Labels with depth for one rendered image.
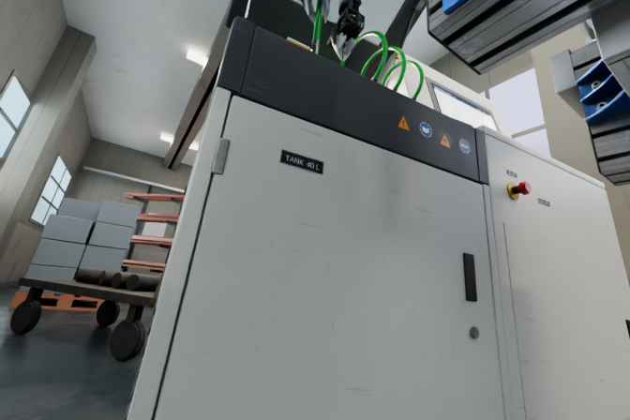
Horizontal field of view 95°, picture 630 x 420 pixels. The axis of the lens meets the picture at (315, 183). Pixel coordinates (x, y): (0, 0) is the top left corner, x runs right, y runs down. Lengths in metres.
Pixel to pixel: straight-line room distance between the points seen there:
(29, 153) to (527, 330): 4.41
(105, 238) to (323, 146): 3.73
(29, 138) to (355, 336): 4.24
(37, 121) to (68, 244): 1.43
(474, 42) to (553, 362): 0.81
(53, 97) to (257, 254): 4.31
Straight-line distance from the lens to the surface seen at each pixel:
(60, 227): 4.16
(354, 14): 1.11
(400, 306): 0.60
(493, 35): 0.34
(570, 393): 1.04
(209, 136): 0.49
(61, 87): 4.70
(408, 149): 0.69
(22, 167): 4.39
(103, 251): 4.13
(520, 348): 0.88
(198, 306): 0.45
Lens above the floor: 0.49
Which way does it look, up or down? 20 degrees up
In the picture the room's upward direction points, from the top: 6 degrees clockwise
